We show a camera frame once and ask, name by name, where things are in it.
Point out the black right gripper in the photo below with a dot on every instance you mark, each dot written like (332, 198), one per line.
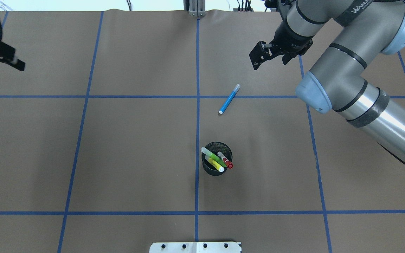
(289, 38)

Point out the blue highlighter pen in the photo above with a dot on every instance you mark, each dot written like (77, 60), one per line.
(229, 99)

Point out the red white marker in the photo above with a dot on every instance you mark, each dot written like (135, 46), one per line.
(225, 160)

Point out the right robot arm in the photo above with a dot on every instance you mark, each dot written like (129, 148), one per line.
(334, 82)

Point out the black mesh pen cup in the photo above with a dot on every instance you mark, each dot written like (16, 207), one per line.
(215, 147)

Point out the green highlighter pen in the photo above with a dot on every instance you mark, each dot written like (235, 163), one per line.
(212, 155)

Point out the yellow highlighter pen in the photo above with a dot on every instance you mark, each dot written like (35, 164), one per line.
(215, 164)

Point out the aluminium frame post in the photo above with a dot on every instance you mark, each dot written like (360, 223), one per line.
(195, 8)

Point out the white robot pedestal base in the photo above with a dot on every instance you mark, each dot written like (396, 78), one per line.
(196, 247)

